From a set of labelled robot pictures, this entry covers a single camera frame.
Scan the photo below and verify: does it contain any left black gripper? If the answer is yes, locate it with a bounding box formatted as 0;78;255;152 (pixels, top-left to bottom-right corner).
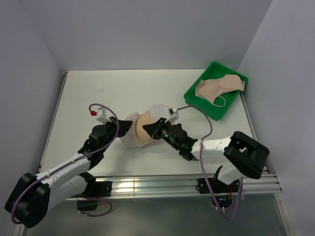
100;116;132;152

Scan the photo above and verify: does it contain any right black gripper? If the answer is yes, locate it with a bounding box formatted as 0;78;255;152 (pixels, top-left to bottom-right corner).
143;117;181;150

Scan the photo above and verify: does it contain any beige bra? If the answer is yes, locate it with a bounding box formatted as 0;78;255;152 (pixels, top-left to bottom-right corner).
134;111;154;144

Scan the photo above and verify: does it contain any pink bra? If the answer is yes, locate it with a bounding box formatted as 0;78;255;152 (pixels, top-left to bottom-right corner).
194;74;245;108

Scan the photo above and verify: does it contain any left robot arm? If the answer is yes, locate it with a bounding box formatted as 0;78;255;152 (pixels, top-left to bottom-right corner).
4;117;133;228

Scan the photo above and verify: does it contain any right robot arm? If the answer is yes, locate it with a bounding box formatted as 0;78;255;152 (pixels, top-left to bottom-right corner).
143;118;270;192

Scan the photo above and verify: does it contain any green plastic tray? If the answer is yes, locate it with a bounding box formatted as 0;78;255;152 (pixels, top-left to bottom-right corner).
184;61;248;120

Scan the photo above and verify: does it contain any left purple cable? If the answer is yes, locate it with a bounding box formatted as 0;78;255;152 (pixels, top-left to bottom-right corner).
11;103;121;224

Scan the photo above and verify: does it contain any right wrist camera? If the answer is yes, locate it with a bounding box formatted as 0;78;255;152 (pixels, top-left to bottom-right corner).
166;108;179;124

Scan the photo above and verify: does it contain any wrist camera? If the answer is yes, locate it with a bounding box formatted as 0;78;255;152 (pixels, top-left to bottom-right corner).
166;108;179;124
90;107;110;124

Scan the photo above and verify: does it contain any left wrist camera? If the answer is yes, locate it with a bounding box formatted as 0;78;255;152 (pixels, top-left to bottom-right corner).
90;107;110;124

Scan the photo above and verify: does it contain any aluminium mounting rail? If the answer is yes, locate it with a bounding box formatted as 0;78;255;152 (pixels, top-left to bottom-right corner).
96;173;282;199

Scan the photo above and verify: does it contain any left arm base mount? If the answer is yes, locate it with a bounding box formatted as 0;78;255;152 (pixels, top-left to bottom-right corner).
76;181;112;212

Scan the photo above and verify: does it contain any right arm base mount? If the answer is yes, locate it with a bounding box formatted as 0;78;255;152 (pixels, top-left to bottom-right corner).
196;177;243;209

